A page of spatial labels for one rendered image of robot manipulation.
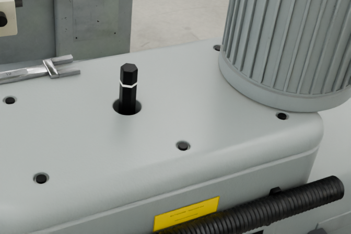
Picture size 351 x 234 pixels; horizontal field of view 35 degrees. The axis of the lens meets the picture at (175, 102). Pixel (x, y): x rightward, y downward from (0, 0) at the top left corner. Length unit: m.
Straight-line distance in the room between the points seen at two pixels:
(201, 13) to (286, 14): 4.21
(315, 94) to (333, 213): 0.28
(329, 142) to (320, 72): 0.23
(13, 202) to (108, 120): 0.16
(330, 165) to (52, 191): 0.46
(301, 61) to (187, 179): 0.21
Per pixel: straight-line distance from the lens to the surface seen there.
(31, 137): 0.68
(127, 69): 0.68
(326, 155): 0.91
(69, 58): 0.79
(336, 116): 1.00
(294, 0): 0.67
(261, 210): 0.74
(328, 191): 0.79
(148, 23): 4.66
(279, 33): 0.70
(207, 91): 0.76
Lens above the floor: 2.34
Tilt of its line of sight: 38 degrees down
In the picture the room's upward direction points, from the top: 7 degrees clockwise
